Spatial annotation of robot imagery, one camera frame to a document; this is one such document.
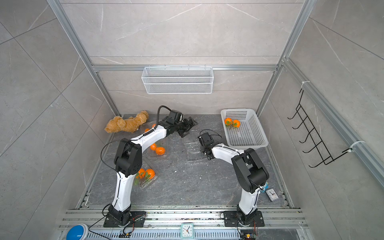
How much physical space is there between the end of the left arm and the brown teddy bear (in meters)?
0.29

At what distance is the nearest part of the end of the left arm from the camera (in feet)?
2.45

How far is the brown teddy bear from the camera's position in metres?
1.00
